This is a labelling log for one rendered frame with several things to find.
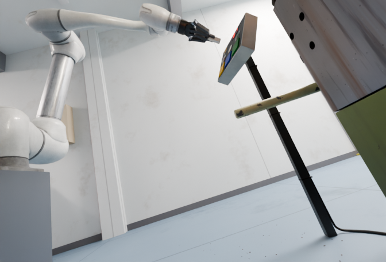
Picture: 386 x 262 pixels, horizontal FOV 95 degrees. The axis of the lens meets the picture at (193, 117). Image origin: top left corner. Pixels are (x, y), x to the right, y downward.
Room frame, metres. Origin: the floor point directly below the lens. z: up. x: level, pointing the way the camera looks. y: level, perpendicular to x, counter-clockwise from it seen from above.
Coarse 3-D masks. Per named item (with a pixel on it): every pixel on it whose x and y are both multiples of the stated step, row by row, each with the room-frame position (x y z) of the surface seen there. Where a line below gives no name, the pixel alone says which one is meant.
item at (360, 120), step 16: (368, 96) 0.42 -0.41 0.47; (384, 96) 0.39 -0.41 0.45; (352, 112) 0.49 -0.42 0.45; (368, 112) 0.45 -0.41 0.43; (384, 112) 0.41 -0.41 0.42; (352, 128) 0.52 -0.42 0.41; (368, 128) 0.47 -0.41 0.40; (384, 128) 0.43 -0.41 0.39; (368, 144) 0.50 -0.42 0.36; (384, 144) 0.46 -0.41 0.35; (368, 160) 0.54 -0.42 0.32; (384, 160) 0.49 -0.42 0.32; (384, 176) 0.52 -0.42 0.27; (384, 192) 0.55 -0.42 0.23
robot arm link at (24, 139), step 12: (0, 108) 0.55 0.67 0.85; (12, 108) 0.57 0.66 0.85; (0, 120) 0.53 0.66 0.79; (12, 120) 0.56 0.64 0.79; (24, 120) 0.60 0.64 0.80; (0, 132) 0.53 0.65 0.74; (12, 132) 0.56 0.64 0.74; (24, 132) 0.60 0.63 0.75; (36, 132) 0.66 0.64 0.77; (0, 144) 0.54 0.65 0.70; (12, 144) 0.56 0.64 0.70; (24, 144) 0.60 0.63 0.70; (36, 144) 0.66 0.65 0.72; (0, 156) 0.54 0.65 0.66; (12, 156) 0.56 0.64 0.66; (24, 156) 0.60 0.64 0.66
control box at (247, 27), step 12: (240, 24) 0.87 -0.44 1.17; (252, 24) 0.82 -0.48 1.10; (240, 36) 0.82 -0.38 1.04; (252, 36) 0.81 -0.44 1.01; (228, 48) 1.01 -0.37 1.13; (240, 48) 0.79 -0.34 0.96; (252, 48) 0.79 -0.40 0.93; (240, 60) 0.88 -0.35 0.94; (228, 72) 0.98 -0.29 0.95; (228, 84) 1.10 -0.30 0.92
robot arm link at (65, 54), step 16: (64, 48) 0.75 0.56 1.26; (80, 48) 0.83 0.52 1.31; (64, 64) 0.77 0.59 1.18; (48, 80) 0.74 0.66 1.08; (64, 80) 0.78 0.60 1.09; (48, 96) 0.74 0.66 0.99; (64, 96) 0.80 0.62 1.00; (48, 112) 0.75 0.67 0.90; (48, 128) 0.73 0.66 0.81; (64, 128) 0.81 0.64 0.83; (48, 144) 0.73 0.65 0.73; (64, 144) 0.83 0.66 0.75; (32, 160) 0.71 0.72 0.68; (48, 160) 0.78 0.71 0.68
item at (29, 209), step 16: (0, 176) 0.50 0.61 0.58; (16, 176) 0.55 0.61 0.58; (32, 176) 0.61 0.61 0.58; (48, 176) 0.69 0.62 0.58; (0, 192) 0.51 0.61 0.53; (16, 192) 0.55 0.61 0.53; (32, 192) 0.61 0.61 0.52; (48, 192) 0.68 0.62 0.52; (0, 208) 0.51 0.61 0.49; (16, 208) 0.56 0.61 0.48; (32, 208) 0.61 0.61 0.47; (48, 208) 0.68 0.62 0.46; (0, 224) 0.51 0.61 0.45; (16, 224) 0.56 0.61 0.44; (32, 224) 0.61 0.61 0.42; (48, 224) 0.68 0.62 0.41; (0, 240) 0.51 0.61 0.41; (16, 240) 0.56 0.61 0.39; (32, 240) 0.61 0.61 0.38; (48, 240) 0.68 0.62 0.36; (0, 256) 0.51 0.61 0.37; (16, 256) 0.56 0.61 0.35; (32, 256) 0.61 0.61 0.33; (48, 256) 0.68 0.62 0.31
